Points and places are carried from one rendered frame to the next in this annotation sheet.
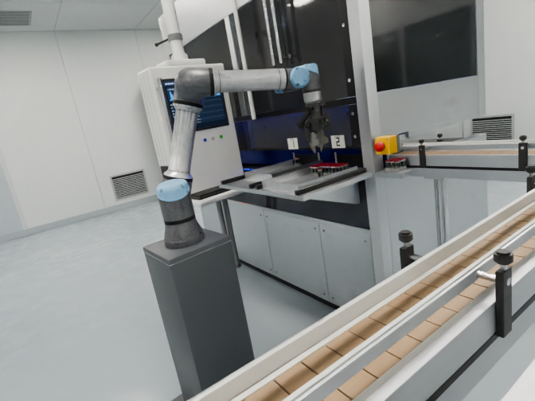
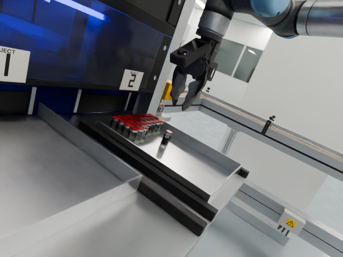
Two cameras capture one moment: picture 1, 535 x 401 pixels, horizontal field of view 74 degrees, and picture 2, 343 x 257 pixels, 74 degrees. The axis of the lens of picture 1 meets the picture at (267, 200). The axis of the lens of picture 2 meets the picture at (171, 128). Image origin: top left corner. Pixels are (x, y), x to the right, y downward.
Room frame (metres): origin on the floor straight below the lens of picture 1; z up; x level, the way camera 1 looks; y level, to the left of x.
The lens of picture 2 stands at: (1.89, 0.29, 1.14)
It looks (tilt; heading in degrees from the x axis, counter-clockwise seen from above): 18 degrees down; 238
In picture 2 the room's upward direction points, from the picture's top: 21 degrees clockwise
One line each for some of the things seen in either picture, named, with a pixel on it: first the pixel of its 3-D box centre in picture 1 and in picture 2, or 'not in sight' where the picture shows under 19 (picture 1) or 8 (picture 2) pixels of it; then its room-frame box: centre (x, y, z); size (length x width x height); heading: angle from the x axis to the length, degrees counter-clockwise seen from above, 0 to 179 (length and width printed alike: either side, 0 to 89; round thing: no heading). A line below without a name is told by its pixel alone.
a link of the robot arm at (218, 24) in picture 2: (313, 97); (212, 25); (1.55, -0.26, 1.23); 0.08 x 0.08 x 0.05
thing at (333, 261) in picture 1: (313, 208); not in sight; (2.65, -0.34, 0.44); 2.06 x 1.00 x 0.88; 33
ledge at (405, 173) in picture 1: (398, 171); (150, 112); (1.49, -0.58, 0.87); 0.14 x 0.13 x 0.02; 123
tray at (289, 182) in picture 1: (309, 177); (172, 149); (1.56, -0.20, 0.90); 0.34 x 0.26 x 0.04; 122
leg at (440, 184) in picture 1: (444, 258); not in sight; (1.44, -0.73, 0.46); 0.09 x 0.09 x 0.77; 33
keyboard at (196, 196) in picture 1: (221, 188); not in sight; (2.10, 0.26, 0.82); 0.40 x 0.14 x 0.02; 129
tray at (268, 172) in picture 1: (283, 169); (18, 151); (1.91, -0.11, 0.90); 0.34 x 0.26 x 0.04; 123
